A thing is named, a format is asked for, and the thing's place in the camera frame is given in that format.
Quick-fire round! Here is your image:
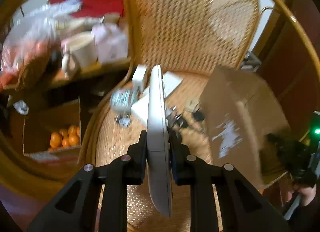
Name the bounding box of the brown cardboard box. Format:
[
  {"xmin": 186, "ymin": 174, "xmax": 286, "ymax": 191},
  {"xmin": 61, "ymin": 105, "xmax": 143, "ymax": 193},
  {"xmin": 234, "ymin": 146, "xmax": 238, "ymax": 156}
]
[{"xmin": 200, "ymin": 66, "xmax": 291, "ymax": 189}]

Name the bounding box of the white remote control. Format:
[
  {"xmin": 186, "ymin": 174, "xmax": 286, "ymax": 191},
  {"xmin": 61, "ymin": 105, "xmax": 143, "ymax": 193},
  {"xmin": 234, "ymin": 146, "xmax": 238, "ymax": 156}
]
[{"xmin": 147, "ymin": 65, "xmax": 172, "ymax": 217}]

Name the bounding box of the white power adapter large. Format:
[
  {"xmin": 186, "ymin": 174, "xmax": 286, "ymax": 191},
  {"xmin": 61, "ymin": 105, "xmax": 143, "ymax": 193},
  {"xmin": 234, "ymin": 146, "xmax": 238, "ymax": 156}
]
[{"xmin": 131, "ymin": 96, "xmax": 149, "ymax": 127}]

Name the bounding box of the bunch of keys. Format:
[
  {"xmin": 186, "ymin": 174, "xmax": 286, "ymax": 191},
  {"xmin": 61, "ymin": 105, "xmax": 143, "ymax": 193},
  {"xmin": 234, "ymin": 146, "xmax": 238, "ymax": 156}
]
[{"xmin": 166, "ymin": 98, "xmax": 205, "ymax": 134}]

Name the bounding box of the person's right hand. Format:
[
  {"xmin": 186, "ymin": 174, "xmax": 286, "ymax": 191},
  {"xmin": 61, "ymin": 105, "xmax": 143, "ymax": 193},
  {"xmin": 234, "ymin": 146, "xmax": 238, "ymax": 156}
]
[{"xmin": 291, "ymin": 183, "xmax": 317, "ymax": 207}]

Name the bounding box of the cardboard box of oranges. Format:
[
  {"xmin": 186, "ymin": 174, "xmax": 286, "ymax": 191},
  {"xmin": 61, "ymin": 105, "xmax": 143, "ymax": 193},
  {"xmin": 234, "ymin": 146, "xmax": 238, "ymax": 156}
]
[{"xmin": 22, "ymin": 99, "xmax": 81, "ymax": 163}]

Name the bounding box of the metal side shelf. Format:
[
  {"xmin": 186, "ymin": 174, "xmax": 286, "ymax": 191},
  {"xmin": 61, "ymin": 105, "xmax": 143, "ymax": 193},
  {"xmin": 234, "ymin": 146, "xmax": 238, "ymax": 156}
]
[{"xmin": 240, "ymin": 51, "xmax": 261, "ymax": 72}]

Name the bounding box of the small white plug adapter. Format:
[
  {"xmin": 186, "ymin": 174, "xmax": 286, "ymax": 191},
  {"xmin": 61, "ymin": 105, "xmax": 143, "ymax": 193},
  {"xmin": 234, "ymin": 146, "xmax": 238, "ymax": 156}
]
[{"xmin": 132, "ymin": 65, "xmax": 147, "ymax": 93}]

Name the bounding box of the white flat rectangular device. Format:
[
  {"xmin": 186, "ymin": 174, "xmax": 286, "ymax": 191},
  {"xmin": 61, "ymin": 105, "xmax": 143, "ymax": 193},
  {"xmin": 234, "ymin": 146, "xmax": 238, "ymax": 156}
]
[{"xmin": 162, "ymin": 71, "xmax": 183, "ymax": 98}]

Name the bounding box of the cream ceramic mug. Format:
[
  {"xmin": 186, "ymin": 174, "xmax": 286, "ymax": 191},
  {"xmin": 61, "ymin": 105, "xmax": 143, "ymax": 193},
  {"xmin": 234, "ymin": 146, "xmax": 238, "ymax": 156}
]
[{"xmin": 62, "ymin": 31, "xmax": 98, "ymax": 78}]

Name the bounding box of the white tissue box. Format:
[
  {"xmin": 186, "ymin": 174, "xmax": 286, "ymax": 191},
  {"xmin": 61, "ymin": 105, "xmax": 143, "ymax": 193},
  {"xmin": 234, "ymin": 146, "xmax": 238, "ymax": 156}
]
[{"xmin": 91, "ymin": 23, "xmax": 129, "ymax": 65}]

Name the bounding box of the rattan cane chair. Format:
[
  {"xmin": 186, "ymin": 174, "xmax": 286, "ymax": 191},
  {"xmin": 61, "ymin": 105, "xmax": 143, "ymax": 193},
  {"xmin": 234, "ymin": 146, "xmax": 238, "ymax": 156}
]
[{"xmin": 0, "ymin": 0, "xmax": 320, "ymax": 232}]

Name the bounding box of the clear plastic bag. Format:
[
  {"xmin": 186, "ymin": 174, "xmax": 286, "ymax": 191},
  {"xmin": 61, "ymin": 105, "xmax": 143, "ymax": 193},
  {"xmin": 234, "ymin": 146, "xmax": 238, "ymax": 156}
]
[{"xmin": 1, "ymin": 0, "xmax": 82, "ymax": 76}]

